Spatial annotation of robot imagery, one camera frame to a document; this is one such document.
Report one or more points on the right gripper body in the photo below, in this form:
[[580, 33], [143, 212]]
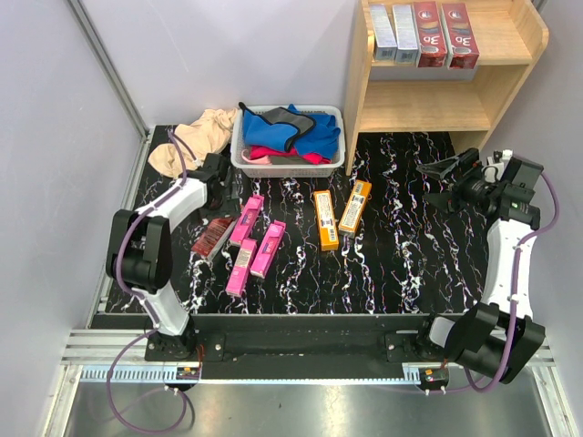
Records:
[[472, 188]]

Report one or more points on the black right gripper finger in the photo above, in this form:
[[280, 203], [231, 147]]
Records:
[[445, 168], [445, 201]]

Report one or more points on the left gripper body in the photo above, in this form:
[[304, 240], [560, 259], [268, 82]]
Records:
[[226, 207]]

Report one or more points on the dark red toothpaste box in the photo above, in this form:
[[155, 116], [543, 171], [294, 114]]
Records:
[[209, 244]]

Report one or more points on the pink toothpaste box small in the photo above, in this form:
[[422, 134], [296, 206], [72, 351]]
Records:
[[241, 269]]

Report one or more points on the red 3D toothpaste box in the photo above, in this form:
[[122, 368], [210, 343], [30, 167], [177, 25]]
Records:
[[430, 35], [462, 49]]

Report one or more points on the silver toothpaste box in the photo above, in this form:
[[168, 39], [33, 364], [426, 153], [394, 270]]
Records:
[[408, 49], [385, 43]]

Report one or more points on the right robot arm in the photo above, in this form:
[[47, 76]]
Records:
[[497, 336]]

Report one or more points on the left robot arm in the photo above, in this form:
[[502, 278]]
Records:
[[139, 254]]

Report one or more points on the wooden shelf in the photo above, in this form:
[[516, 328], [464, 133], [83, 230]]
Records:
[[511, 37]]

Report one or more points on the magenta cloth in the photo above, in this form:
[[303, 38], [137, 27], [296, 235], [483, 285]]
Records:
[[267, 156]]

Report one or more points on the beige cloth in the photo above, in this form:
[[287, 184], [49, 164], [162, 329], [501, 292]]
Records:
[[210, 133]]

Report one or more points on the white plastic basket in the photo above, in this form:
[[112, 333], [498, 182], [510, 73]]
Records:
[[286, 171]]

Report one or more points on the yellow toothpaste box right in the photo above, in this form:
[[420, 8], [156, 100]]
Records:
[[353, 211]]

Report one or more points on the yellow toothpaste box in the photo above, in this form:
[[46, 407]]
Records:
[[353, 211], [326, 222]]

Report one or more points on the yellow toothpaste box left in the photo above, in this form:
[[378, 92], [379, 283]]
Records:
[[326, 222]]

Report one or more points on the blue cloth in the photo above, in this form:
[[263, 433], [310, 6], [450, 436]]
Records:
[[284, 128]]

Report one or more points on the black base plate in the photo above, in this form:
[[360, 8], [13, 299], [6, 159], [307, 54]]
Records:
[[299, 348]]

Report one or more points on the aluminium rail frame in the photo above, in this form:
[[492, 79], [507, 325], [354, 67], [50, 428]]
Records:
[[107, 388]]

